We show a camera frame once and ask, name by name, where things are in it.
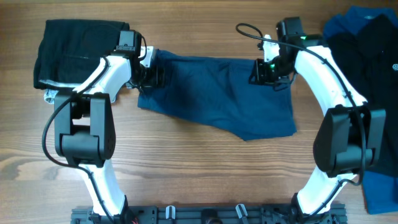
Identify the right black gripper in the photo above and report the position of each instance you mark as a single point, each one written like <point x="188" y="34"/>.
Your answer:
<point x="261" y="78"/>

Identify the blue polo shirt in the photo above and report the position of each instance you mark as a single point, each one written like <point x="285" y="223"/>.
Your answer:
<point x="380" y="190"/>

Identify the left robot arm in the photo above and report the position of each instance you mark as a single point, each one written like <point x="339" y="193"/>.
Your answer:
<point x="84" y="126"/>

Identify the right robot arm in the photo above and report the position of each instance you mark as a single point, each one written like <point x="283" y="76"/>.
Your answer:
<point x="350" y="136"/>

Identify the dark blue shorts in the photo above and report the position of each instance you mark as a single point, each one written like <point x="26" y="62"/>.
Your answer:
<point x="216" y="92"/>

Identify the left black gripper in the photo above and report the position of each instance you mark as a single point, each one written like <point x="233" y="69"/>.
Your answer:
<point x="157" y="79"/>

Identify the folded black garment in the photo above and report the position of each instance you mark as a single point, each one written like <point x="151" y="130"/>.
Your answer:
<point x="71" y="49"/>

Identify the grey patterned folded cloth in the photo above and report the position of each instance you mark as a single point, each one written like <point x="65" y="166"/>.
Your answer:
<point x="49" y="96"/>

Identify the black polo shirt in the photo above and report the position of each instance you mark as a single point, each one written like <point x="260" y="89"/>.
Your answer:
<point x="365" y="50"/>

